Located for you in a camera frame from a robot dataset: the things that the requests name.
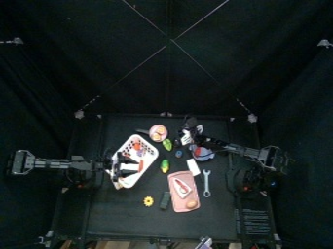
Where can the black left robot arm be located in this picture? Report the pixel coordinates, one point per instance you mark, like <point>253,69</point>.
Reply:
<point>52,163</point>

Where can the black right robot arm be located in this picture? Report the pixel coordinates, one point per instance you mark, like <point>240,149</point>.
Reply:
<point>242,149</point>

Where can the red toy sausage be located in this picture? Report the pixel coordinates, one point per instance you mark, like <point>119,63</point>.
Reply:
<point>141,166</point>

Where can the white lattice plastic basket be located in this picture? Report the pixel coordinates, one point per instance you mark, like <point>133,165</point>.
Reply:
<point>130,183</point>

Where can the purple toy food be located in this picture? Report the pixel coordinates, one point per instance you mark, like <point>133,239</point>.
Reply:
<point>141,152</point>

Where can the small dark toy piece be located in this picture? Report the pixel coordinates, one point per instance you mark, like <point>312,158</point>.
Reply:
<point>177,143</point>

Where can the orange red toy food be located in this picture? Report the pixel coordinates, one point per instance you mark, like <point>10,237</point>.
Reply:
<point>137,146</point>

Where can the red toy food piece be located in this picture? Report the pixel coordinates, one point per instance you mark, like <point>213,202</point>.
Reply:
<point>198,151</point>

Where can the green toy leaf vegetable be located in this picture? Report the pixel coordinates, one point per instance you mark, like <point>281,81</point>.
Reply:
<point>167,144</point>

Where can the small blue toy piece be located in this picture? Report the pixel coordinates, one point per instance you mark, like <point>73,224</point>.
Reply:
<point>178,153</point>

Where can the yellow toy food slice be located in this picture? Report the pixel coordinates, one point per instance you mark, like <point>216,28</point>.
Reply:
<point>155,137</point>
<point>161,131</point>

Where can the blue toy bowl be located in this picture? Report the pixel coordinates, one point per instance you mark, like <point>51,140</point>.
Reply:
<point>208,157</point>

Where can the green yellow toy corn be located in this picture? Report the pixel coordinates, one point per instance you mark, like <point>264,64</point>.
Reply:
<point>165,166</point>

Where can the yellow toy flower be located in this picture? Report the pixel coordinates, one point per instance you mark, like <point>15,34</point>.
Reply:
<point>149,201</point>

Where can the white flat card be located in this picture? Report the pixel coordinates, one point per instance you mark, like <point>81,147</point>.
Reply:
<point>193,167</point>

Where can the dark grey rectangular block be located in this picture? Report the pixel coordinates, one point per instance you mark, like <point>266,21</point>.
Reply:
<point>165,200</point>

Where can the toy cake slice white red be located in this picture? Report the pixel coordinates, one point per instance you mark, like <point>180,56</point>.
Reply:
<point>182,188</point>

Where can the light blue toy wrench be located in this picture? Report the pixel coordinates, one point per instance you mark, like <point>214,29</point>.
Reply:
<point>206,183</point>

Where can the pink plastic tray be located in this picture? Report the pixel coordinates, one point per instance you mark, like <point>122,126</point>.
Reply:
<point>185,207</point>

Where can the orange toy egg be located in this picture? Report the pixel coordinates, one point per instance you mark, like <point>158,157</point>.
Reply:
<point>192,204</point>

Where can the white text label sticker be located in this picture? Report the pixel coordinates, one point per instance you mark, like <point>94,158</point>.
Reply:
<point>256,222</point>

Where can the grey frame corner bracket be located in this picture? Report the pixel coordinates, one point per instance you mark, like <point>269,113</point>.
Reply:
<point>79,113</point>
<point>324,42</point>
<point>18,41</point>
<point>252,118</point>

